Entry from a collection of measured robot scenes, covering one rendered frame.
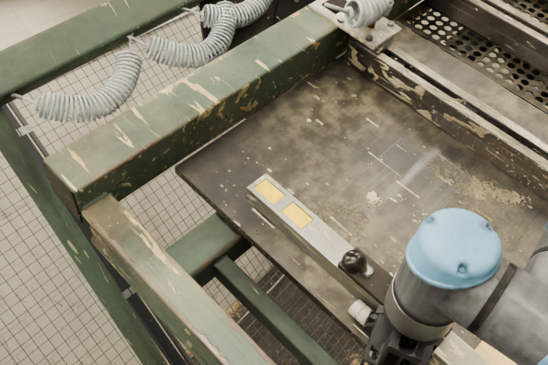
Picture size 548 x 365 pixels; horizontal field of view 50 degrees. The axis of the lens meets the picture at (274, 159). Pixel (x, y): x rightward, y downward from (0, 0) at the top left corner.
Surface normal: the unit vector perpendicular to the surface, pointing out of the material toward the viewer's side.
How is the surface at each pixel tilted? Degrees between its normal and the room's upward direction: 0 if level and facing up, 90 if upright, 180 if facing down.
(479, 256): 53
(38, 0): 90
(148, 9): 90
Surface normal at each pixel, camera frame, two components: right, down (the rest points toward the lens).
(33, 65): 0.46, -0.16
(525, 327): -0.37, -0.07
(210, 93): 0.07, -0.62
